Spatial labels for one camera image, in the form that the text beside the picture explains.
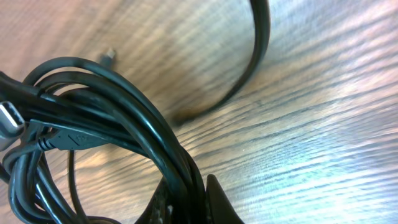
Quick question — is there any thin black cable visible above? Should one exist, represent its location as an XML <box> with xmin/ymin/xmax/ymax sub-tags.
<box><xmin>68</xmin><ymin>0</ymin><xmax>271</xmax><ymax>224</ymax></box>

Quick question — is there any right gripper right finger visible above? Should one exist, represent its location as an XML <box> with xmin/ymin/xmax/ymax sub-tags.
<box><xmin>206</xmin><ymin>174</ymin><xmax>244</xmax><ymax>224</ymax></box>

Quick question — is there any black USB cable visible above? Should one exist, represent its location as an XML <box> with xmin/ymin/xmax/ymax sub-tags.
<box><xmin>0</xmin><ymin>57</ymin><xmax>208</xmax><ymax>224</ymax></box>

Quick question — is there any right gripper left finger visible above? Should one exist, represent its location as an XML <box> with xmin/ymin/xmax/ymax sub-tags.
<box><xmin>136</xmin><ymin>177</ymin><xmax>174</xmax><ymax>224</ymax></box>

